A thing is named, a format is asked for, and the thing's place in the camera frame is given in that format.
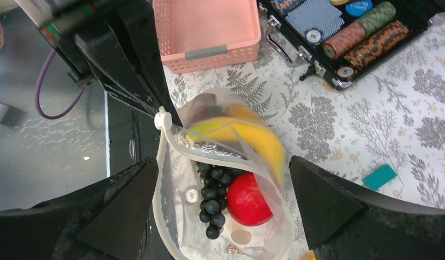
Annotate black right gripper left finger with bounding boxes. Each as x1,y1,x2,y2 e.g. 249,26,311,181
0,157,159,259

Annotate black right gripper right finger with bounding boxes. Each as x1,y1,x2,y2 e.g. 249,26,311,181
290,156,445,259

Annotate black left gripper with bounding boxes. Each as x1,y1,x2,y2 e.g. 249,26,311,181
16,1,182,126

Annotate dark red toy fig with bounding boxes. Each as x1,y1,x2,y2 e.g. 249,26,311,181
186,93,222,126

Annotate clear zip top bag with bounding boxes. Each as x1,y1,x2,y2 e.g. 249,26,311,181
152,88,293,259

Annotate black toy grapes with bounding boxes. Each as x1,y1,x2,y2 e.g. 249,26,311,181
195,162,247,240

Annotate yellow toy banana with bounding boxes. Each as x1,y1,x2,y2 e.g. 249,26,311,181
186,116,285,186

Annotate orange toy fruit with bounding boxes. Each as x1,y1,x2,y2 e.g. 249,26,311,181
224,104,263,123

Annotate yellow triangle toy block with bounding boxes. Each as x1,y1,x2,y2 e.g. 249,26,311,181
298,250,316,260

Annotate teal toy block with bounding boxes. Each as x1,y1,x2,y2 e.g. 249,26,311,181
362,164,397,191

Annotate pink plastic basket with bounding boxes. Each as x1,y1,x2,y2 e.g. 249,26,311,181
152,0,261,74

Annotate black poker chip case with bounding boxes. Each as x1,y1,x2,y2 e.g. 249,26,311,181
258,1,445,90

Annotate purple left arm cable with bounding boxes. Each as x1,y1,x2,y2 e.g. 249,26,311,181
35,48,86,121

